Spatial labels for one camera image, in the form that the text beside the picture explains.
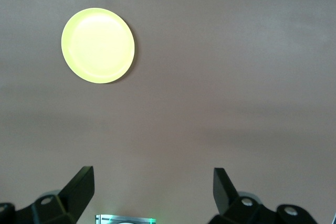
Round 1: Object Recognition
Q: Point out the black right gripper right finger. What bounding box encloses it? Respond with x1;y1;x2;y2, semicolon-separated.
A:
209;167;320;224

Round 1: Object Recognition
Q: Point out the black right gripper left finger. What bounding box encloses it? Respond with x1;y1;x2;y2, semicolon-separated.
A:
0;166;95;224

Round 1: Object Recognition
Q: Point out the yellow round plate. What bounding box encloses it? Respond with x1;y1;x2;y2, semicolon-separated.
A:
61;8;135;84

